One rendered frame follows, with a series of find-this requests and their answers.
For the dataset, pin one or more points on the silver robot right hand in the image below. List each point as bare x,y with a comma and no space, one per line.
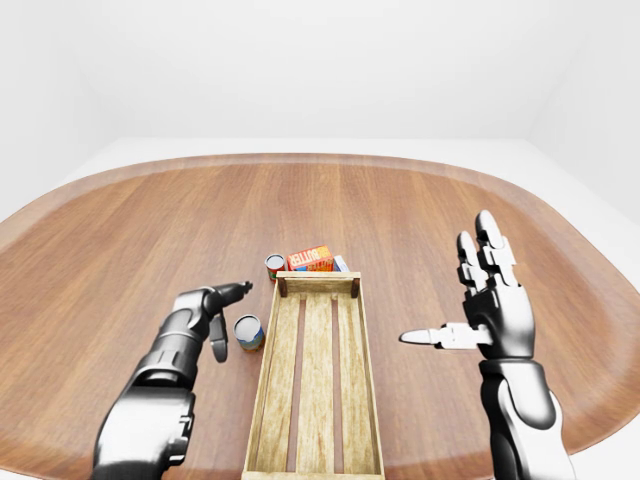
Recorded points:
505,310

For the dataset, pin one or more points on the silver robot left hand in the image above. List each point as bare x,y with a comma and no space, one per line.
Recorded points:
192,310

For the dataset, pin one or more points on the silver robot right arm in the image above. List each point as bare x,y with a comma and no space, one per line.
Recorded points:
525,400

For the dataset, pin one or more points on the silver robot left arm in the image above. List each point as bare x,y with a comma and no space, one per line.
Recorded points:
145,400

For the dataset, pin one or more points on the wooden slat tray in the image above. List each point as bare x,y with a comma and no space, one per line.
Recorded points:
315,375

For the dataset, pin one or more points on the tin with blue yellow label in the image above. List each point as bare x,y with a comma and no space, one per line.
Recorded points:
249,334

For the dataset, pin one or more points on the tin with red label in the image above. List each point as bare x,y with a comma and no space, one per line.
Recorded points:
274,267

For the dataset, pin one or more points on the orange butter box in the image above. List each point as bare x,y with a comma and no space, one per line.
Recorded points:
311,258

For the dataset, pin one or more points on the white and blue box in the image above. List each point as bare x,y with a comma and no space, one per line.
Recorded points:
341,264

